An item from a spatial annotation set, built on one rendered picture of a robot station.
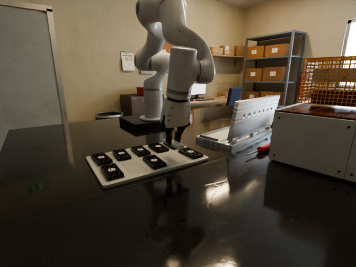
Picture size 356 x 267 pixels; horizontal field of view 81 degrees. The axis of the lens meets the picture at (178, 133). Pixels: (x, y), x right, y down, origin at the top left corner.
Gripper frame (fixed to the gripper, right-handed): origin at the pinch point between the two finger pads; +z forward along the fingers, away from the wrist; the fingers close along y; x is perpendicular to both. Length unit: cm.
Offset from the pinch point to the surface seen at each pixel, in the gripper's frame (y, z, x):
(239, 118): -30.4, -5.5, 3.6
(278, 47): -367, -35, -202
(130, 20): -111, -46, -324
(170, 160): 2.2, 7.5, 2.8
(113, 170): 23.3, 6.4, 2.2
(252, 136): -46.2, 6.6, 2.2
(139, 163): 12.9, 8.3, -0.8
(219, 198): 4.1, 2.8, 29.8
